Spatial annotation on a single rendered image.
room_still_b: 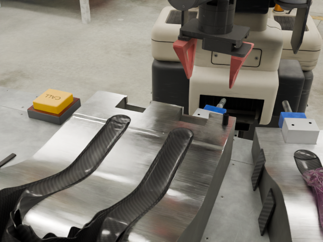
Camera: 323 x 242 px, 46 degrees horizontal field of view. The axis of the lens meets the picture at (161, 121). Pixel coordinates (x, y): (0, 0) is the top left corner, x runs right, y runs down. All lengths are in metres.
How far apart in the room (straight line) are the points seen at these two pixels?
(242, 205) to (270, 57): 0.47
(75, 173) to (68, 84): 2.15
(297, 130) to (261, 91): 0.34
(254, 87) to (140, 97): 1.55
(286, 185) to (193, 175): 0.12
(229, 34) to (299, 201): 0.28
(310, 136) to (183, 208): 0.28
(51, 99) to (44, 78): 1.99
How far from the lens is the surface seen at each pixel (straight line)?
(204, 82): 0.97
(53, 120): 0.80
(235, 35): 0.62
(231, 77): 0.64
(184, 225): 0.43
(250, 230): 0.58
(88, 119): 0.64
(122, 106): 0.69
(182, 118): 0.67
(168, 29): 1.25
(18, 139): 0.78
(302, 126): 0.67
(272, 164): 0.61
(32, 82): 2.77
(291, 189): 0.52
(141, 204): 0.48
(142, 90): 2.53
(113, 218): 0.43
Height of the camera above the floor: 1.24
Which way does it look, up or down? 34 degrees down
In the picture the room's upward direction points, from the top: straight up
